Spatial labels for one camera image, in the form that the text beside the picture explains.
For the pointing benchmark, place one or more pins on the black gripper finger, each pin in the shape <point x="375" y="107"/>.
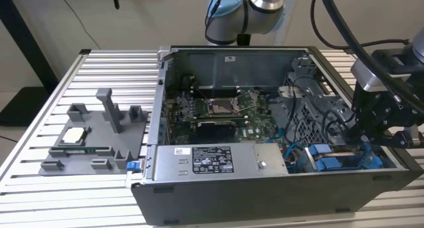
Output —
<point x="356" y="133"/>
<point x="395" y="138"/>

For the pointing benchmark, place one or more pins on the hard disk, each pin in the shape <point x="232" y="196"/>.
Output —
<point x="319" y="149"/>

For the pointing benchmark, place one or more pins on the blue plastic disk carrier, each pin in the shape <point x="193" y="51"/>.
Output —
<point x="331" y="163"/>

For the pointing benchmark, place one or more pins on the grey metal disk bay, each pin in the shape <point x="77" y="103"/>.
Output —
<point x="304" y="106"/>

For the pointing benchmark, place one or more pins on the green motherboard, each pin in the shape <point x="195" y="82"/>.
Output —
<point x="255" y="128"/>

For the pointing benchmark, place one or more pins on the CPU socket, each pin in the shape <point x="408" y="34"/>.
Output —
<point x="220" y="106"/>

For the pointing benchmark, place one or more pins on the black graphics card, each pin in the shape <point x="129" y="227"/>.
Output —
<point x="213" y="132"/>

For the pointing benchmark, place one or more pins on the dark grey PC case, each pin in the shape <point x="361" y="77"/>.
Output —
<point x="232" y="200"/>

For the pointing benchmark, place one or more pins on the silver power supply unit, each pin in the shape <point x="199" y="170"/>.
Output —
<point x="172" y="166"/>

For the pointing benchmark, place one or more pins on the blue case latch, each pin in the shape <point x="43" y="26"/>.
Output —
<point x="132" y="166"/>

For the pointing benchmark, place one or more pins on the grey parts rack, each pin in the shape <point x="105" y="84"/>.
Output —
<point x="109" y="148"/>

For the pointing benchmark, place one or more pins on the green RAM stick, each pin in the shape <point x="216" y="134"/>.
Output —
<point x="89" y="151"/>

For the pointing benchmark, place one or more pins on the silver CPU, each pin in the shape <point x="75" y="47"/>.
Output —
<point x="75" y="136"/>

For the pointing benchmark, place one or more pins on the black stand with base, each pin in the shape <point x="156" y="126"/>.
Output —
<point x="20" y="26"/>

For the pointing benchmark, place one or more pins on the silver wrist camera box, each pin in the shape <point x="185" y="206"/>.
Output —
<point x="371" y="75"/>

